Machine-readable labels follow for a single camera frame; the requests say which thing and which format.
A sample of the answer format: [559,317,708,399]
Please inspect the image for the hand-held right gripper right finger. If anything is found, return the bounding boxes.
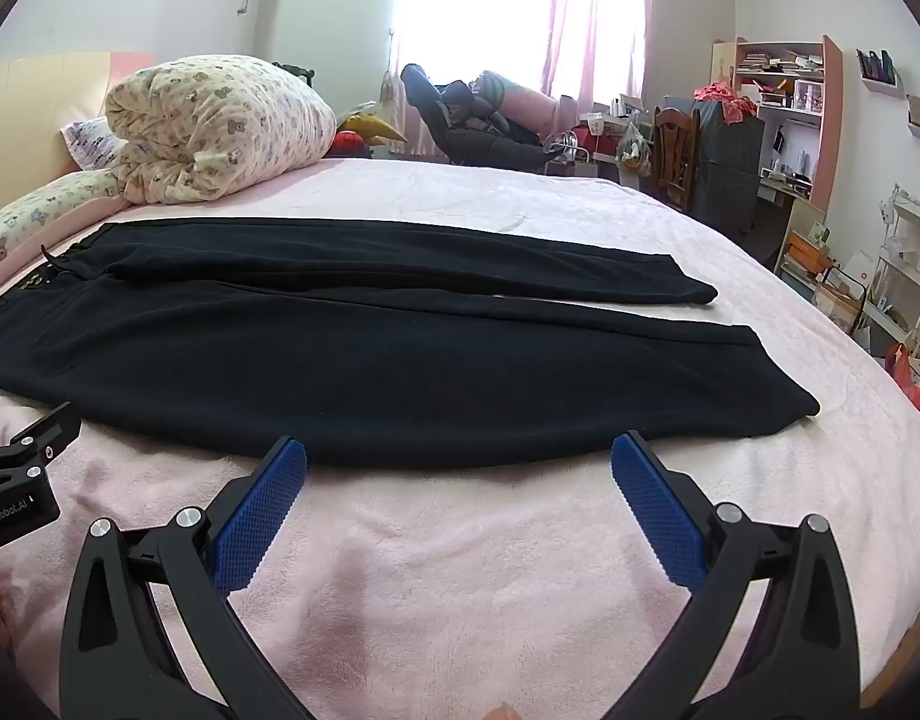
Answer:
[602,430,862,720]

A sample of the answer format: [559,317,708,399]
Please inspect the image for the black pants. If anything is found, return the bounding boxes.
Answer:
[0,217,821,468]

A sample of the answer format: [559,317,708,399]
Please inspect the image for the red cloth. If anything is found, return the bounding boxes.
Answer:
[692,81,762,126]

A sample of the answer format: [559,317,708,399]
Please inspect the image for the yellow plush toy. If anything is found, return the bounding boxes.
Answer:
[338,112,410,146]

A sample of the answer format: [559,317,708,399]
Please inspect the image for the white rack cart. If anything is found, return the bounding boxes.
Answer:
[860,182,920,340]

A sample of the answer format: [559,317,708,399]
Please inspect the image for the long bear print bolster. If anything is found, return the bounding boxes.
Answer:
[0,167,125,280]

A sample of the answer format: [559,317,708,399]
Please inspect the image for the white box with red dot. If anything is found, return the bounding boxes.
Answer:
[837,250,879,295]

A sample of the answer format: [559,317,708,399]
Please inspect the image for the clear plastic bag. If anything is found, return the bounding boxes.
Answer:
[614,118,650,170]

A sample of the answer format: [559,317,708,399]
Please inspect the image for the pink bookshelf desk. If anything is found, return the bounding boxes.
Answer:
[709,34,845,224]

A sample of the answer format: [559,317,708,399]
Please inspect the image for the purple print pillow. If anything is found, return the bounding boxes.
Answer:
[59,116,129,172]

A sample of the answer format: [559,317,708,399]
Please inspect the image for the low wooden shelf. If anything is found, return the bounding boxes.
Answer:
[770,199,837,290]

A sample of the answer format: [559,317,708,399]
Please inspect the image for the orange shopping bag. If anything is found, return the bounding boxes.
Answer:
[883,340,920,430]

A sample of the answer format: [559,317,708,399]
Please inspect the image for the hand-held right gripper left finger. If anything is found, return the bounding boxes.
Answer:
[59,436,315,720]

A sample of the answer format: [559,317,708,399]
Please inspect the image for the wooden chair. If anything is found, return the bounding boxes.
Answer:
[650,106,702,215]

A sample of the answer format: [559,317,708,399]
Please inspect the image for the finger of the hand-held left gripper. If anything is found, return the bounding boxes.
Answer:
[0,403,82,497]

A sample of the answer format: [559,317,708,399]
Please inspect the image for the folded bear print quilt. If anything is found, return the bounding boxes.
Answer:
[104,54,337,205]

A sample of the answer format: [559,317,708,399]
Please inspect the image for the cream and pink headboard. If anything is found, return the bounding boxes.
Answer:
[0,51,159,224]

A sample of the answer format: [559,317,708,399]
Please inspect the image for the pink bed blanket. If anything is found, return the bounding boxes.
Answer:
[0,154,920,720]

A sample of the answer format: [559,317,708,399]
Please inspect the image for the pink curtain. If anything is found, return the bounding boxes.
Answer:
[542,0,657,104]

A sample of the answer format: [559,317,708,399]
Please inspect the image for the dark fabric wardrobe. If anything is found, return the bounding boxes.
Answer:
[687,97,768,235]

